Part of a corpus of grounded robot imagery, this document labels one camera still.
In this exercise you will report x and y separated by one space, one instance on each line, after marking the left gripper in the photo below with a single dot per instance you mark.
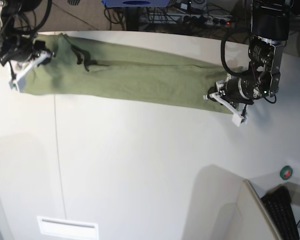
236 94

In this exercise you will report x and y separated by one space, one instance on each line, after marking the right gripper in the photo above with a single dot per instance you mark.
22 54

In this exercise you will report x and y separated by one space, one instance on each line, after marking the green t-shirt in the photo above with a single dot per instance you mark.
84 66

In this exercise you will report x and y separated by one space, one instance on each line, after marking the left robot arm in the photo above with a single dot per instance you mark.
268 28

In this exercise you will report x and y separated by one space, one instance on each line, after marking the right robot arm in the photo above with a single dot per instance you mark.
15 23

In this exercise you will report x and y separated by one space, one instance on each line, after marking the black power strip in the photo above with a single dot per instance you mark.
209 20

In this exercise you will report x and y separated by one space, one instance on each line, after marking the green tape roll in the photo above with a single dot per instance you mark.
286 172

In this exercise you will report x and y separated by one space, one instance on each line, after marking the blue box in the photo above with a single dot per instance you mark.
138 3

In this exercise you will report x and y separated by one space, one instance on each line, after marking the black keyboard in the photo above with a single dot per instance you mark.
278 205

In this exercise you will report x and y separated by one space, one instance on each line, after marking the white table slot plate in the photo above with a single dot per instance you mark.
68 229

